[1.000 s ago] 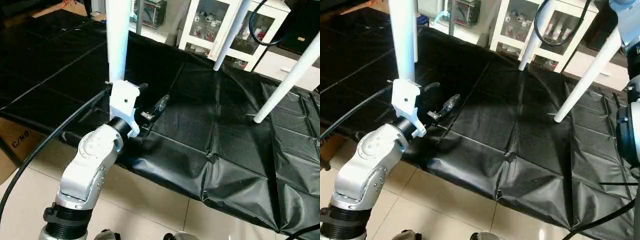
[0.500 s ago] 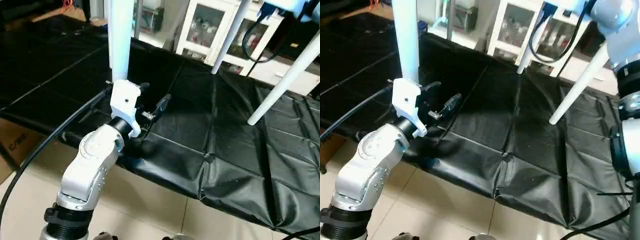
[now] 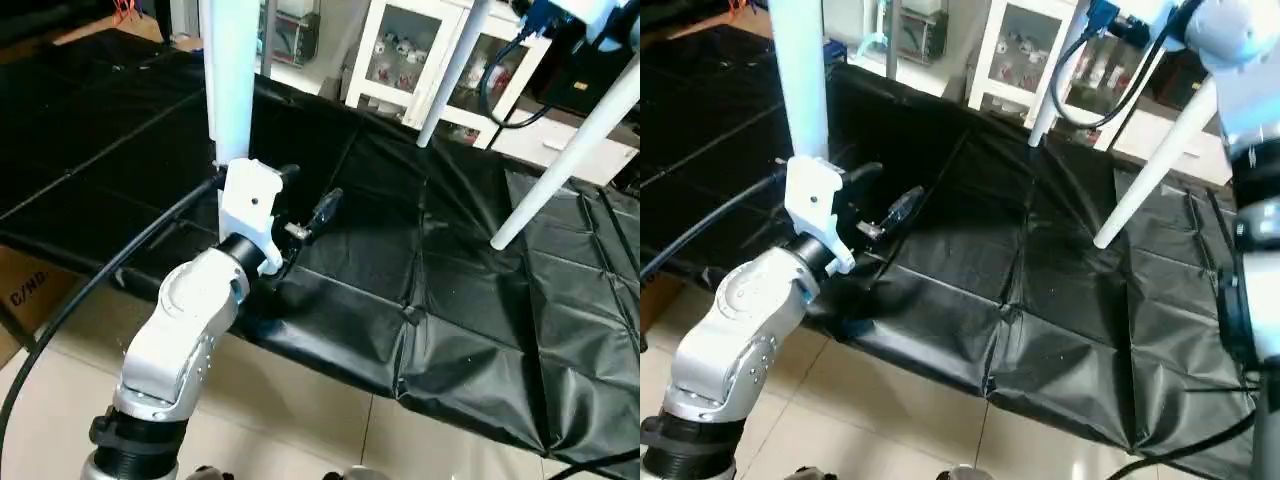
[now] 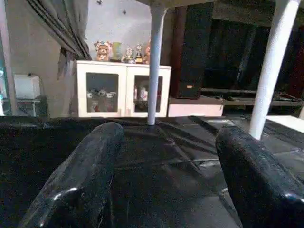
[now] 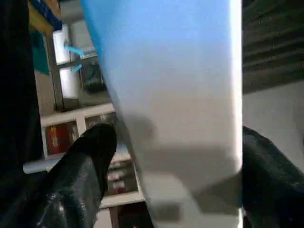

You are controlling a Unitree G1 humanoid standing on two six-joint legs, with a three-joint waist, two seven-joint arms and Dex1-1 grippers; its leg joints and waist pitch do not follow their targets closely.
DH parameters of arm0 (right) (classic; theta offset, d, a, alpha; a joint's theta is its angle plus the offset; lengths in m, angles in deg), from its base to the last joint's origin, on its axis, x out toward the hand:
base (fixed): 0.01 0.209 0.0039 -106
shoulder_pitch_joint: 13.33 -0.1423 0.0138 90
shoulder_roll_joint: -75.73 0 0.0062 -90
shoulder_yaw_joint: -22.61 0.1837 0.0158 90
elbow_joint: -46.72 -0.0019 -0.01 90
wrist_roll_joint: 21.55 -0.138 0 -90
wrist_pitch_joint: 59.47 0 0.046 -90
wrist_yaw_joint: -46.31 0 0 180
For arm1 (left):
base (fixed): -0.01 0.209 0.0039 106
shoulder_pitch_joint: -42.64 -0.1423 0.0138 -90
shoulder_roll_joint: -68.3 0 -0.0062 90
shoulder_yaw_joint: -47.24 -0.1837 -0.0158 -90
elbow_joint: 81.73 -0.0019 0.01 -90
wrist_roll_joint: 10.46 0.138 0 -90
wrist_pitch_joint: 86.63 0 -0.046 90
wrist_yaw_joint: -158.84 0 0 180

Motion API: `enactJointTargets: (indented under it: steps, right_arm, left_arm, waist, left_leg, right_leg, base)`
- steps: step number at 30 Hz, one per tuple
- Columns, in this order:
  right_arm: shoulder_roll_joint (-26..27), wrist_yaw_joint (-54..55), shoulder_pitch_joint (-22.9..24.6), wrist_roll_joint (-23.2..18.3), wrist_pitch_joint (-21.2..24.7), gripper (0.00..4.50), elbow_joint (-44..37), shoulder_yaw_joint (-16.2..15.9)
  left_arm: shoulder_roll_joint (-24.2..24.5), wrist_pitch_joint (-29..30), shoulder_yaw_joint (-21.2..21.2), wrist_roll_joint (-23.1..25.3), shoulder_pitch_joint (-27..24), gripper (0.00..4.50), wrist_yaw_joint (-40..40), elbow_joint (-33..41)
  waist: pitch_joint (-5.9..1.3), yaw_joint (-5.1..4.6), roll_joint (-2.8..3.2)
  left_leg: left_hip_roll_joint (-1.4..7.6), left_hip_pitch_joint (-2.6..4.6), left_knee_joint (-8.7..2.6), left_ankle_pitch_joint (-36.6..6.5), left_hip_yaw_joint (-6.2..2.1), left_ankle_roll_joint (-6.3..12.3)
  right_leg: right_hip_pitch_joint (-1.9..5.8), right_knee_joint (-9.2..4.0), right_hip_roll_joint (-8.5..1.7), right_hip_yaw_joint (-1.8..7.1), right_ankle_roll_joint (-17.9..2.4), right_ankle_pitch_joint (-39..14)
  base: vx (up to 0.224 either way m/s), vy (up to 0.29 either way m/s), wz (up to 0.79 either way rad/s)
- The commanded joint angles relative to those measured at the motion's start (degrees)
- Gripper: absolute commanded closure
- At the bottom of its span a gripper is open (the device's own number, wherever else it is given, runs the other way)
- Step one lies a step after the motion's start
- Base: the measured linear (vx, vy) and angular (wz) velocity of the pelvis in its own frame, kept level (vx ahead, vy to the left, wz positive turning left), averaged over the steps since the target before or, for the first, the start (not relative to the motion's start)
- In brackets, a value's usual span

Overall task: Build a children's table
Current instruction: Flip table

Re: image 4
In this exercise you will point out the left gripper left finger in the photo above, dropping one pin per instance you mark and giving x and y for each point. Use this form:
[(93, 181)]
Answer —
[(80, 180)]

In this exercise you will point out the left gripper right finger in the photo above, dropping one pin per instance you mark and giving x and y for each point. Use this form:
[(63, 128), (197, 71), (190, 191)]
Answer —
[(261, 180)]

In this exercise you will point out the white plastic table leg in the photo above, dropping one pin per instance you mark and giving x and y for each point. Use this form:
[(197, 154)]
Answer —
[(273, 71), (156, 71)]

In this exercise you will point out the white plastic table top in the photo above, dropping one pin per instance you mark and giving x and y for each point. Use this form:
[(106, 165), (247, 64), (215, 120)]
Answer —
[(213, 2)]

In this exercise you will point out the white flat board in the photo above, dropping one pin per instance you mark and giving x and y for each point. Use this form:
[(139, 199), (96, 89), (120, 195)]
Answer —
[(285, 122)]

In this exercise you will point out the black work mat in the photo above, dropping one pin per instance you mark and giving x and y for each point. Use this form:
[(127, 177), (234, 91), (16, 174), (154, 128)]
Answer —
[(156, 161)]

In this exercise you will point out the white drawer unit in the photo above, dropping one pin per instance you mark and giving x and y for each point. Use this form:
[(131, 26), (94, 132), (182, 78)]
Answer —
[(194, 110)]

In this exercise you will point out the white glass door cabinet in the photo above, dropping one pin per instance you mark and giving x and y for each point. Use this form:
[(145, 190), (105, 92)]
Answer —
[(126, 90)]

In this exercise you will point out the white box appliance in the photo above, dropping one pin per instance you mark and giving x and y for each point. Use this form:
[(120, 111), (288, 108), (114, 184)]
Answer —
[(27, 86)]

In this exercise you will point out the grey window curtain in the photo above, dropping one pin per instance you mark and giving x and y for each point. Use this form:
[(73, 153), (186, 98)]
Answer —
[(61, 28)]

